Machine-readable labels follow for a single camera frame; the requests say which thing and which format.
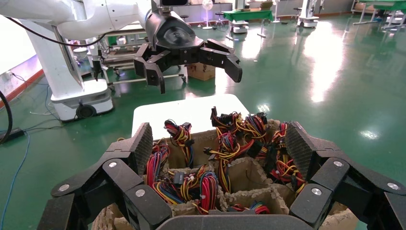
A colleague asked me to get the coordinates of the dark round stool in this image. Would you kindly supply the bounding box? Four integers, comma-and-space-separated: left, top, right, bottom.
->
214, 11, 226, 28

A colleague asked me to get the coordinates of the black floor power adapter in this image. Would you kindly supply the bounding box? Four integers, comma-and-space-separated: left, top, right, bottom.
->
0, 126, 26, 144

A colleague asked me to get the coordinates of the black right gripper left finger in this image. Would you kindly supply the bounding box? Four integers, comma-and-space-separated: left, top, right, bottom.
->
37, 122, 172, 230

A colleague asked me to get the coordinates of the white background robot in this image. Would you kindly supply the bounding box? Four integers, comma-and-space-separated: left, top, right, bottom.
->
296, 0, 320, 29

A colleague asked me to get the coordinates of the power supply with red wires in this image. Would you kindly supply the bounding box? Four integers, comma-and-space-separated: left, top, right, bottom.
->
152, 165, 220, 215

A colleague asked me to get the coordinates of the small cardboard floor box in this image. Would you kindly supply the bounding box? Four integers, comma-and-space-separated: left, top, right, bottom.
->
186, 62, 216, 81

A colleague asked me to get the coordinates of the green cloth table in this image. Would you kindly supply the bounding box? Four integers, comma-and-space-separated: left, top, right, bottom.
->
221, 10, 274, 39
351, 0, 406, 31

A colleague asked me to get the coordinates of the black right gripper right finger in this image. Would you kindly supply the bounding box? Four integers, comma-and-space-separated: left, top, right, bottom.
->
284, 120, 406, 230

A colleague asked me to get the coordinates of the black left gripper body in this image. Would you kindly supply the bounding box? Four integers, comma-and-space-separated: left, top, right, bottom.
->
144, 9, 205, 66

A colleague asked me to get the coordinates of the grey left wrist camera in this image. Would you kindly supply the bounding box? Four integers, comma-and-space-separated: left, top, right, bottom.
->
151, 0, 192, 15

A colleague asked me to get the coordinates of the metal frame cart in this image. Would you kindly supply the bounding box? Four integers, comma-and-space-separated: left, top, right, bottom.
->
101, 28, 188, 92

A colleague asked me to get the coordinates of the brown cardboard divider box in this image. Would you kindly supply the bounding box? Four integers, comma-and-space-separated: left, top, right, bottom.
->
92, 119, 359, 230

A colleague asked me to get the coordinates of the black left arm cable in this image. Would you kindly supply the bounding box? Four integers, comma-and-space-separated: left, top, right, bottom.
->
3, 16, 107, 48

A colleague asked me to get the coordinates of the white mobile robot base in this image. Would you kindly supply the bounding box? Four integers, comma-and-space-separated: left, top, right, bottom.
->
229, 0, 250, 35

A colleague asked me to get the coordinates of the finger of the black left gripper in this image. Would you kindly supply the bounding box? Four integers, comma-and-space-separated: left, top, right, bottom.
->
199, 39, 244, 84
133, 43, 172, 95

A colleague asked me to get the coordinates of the white standing fan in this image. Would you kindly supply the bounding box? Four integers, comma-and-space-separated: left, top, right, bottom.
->
201, 0, 214, 31

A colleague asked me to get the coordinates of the thick black hose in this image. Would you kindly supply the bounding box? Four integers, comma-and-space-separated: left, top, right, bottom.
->
0, 90, 13, 143

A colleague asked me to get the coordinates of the power supply with blue-green wires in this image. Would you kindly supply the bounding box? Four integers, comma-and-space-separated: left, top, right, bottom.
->
228, 201, 271, 215

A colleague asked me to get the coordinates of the blue floor cable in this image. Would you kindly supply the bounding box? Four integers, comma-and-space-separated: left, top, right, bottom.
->
0, 131, 31, 230

